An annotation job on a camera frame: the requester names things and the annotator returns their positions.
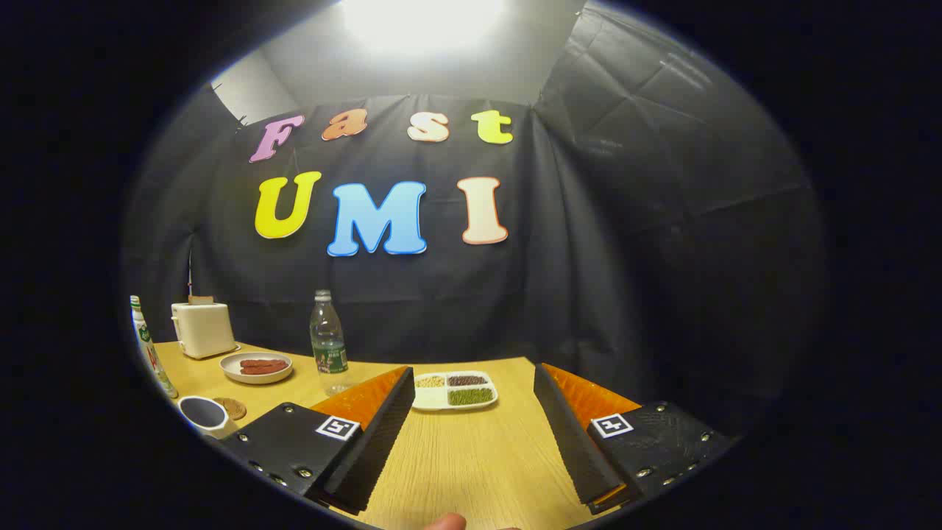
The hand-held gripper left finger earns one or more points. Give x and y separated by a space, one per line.
372 449

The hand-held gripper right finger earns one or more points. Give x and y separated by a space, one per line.
578 449

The round cork coaster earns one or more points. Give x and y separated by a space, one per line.
235 407

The white cup dark inside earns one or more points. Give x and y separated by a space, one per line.
202 413

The white juice bottle green label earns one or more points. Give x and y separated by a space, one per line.
151 353

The clear plastic water bottle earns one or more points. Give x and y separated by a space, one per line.
329 346

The white divided dish with beans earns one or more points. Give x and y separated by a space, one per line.
429 398

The wooden table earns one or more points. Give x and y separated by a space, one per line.
471 456

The red meat strips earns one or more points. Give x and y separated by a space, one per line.
263 366

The white round plate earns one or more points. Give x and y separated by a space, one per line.
254 377

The black backdrop cloth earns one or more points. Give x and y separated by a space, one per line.
589 294

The cream toaster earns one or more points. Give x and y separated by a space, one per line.
204 330

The bread slice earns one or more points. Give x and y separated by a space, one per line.
200 299

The bright ceiling light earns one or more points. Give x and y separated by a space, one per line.
419 22

